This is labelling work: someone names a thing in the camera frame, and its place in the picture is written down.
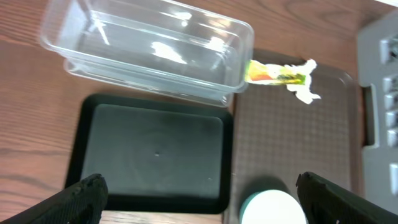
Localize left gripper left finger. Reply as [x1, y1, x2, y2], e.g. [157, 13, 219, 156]
[1, 174, 108, 224]

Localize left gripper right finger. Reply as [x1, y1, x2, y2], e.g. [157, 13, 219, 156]
[296, 172, 397, 224]

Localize light blue rice bowl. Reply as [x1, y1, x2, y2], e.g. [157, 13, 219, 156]
[239, 190, 307, 224]

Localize white tissue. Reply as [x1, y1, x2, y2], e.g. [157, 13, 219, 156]
[286, 59, 321, 105]

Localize yellow green snack wrapper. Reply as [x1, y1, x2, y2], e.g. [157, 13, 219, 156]
[244, 60, 311, 85]

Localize grey dishwasher rack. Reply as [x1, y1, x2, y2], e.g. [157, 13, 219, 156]
[357, 11, 397, 213]

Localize black plastic tray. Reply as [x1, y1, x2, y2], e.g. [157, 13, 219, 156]
[65, 94, 234, 214]

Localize clear plastic bin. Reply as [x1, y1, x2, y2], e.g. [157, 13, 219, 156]
[39, 0, 254, 93]

